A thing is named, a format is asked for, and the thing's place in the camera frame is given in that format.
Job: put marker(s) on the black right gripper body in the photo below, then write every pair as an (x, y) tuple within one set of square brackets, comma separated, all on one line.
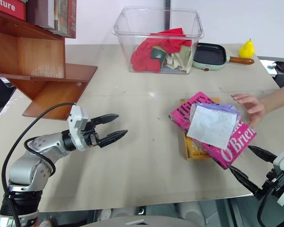
[(273, 183)]

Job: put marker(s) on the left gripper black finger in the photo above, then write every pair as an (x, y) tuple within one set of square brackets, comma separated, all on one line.
[(106, 118), (114, 136)]

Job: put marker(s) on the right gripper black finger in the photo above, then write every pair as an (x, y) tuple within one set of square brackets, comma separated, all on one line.
[(263, 154), (243, 178)]

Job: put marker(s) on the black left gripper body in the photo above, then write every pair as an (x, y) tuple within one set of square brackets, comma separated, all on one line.
[(91, 137)]

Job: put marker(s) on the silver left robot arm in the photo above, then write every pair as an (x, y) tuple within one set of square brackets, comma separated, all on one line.
[(26, 170)]

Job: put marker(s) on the person's bare forearm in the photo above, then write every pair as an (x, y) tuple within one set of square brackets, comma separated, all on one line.
[(279, 97)]

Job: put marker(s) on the pink hardcover book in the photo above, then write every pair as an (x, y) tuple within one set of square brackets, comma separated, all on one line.
[(239, 142)]

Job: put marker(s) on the yellow book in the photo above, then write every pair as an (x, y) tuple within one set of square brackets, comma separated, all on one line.
[(196, 151)]

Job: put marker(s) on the brown wooden bookshelf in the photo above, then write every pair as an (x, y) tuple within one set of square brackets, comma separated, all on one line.
[(38, 54)]

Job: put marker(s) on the dark red book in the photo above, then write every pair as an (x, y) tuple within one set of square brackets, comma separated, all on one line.
[(73, 19)]

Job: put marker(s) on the olive green book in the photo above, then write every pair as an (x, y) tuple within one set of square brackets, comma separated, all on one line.
[(65, 16)]

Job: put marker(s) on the thin grey book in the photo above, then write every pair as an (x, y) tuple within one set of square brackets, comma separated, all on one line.
[(56, 14)]

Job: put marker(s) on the dark maroon book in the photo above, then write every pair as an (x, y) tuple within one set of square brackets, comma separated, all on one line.
[(38, 11)]

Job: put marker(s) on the red book with white lettering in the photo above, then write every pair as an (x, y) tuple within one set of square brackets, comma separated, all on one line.
[(11, 8)]

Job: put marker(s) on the person's bare hand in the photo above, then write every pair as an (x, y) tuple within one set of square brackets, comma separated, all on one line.
[(256, 107)]

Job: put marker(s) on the white paper sheet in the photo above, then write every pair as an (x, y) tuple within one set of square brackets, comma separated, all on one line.
[(210, 127)]

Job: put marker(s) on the red cloth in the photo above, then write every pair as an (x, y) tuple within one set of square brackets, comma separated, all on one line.
[(146, 54)]

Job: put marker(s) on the grey flat plate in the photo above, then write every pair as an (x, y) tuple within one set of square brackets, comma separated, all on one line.
[(137, 222)]

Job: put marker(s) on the small round grey object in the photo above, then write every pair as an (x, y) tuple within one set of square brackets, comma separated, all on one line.
[(272, 65)]

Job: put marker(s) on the clear plastic storage bin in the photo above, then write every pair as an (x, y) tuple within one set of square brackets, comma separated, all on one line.
[(132, 30)]

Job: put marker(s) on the beige cloth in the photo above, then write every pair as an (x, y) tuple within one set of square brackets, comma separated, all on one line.
[(183, 59)]

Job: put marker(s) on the dark bulky object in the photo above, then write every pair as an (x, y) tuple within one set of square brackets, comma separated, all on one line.
[(0, 94)]

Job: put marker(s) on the yellow toy pear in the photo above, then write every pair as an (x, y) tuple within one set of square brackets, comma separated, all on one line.
[(246, 49)]

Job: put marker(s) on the mint green electric frying pan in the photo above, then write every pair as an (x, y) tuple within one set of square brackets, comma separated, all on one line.
[(209, 54)]

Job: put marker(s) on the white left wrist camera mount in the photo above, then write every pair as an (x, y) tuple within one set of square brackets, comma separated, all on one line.
[(77, 118)]

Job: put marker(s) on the black vertical wall strip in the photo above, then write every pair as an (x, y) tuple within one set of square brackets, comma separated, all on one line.
[(166, 3)]

